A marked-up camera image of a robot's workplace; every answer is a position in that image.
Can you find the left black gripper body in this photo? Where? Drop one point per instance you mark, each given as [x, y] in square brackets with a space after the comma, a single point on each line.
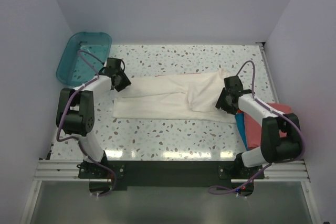
[122, 81]

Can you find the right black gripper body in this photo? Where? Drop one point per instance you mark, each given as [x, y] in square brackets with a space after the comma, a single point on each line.
[223, 102]

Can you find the white t shirt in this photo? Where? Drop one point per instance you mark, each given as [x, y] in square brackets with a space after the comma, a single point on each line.
[190, 96]

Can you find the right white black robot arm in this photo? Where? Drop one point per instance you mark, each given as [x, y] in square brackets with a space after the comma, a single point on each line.
[281, 139]

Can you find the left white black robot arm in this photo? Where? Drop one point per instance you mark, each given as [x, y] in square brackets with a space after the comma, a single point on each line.
[75, 116]

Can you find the blue folded t shirt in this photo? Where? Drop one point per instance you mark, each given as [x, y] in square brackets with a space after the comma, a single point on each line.
[239, 117]

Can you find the teal plastic bin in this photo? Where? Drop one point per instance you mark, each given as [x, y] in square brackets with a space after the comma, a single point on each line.
[83, 56]

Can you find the pink folded t shirt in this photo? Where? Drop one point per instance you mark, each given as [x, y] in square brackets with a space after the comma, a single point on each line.
[253, 129]

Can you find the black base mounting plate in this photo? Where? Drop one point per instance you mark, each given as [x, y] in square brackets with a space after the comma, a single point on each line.
[121, 175]

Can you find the aluminium extrusion rail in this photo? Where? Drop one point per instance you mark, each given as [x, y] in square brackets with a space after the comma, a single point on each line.
[66, 170]

